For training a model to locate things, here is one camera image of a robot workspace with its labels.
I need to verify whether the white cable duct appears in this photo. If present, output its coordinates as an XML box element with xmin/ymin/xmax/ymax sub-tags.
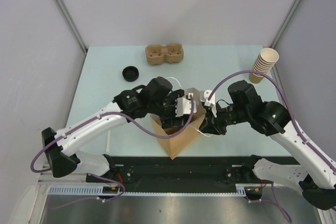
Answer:
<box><xmin>48</xmin><ymin>184</ymin><xmax>256</xmax><ymax>197</ymax></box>

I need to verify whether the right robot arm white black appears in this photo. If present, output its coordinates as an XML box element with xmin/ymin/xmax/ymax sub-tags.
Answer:
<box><xmin>199</xmin><ymin>80</ymin><xmax>335</xmax><ymax>210</ymax></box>

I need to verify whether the brown pulp cup carrier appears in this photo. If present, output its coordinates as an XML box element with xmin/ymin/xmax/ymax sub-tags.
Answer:
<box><xmin>145</xmin><ymin>43</ymin><xmax>184</xmax><ymax>65</ymax></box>

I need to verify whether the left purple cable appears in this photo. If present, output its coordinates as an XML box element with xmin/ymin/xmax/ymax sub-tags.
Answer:
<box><xmin>30</xmin><ymin>95</ymin><xmax>195</xmax><ymax>210</ymax></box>

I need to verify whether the stack of black lids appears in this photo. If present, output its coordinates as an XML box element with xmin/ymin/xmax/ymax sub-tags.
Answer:
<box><xmin>122</xmin><ymin>66</ymin><xmax>139</xmax><ymax>82</ymax></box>

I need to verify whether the brown paper bag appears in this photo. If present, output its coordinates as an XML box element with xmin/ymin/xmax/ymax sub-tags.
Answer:
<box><xmin>150</xmin><ymin>88</ymin><xmax>206</xmax><ymax>159</ymax></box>

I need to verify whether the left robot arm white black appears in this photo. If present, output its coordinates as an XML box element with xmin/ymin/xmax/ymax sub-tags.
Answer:
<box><xmin>41</xmin><ymin>77</ymin><xmax>196</xmax><ymax>182</ymax></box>

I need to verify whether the stack of paper cups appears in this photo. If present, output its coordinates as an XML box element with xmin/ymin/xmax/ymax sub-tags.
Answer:
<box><xmin>251</xmin><ymin>48</ymin><xmax>279</xmax><ymax>74</ymax></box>

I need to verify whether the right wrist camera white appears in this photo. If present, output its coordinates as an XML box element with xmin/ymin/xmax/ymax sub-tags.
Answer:
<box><xmin>199</xmin><ymin>90</ymin><xmax>217</xmax><ymax>118</ymax></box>

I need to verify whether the white straw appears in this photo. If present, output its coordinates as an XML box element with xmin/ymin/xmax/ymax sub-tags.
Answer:
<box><xmin>106</xmin><ymin>131</ymin><xmax>111</xmax><ymax>153</ymax></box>

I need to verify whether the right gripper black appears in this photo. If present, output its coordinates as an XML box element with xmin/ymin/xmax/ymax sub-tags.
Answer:
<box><xmin>198</xmin><ymin>101</ymin><xmax>250</xmax><ymax>135</ymax></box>

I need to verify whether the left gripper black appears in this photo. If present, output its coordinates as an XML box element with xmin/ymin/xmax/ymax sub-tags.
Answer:
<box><xmin>149</xmin><ymin>89</ymin><xmax>185</xmax><ymax>128</ymax></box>

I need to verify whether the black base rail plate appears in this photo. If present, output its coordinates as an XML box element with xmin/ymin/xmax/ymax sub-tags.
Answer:
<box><xmin>85</xmin><ymin>155</ymin><xmax>297</xmax><ymax>196</ymax></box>

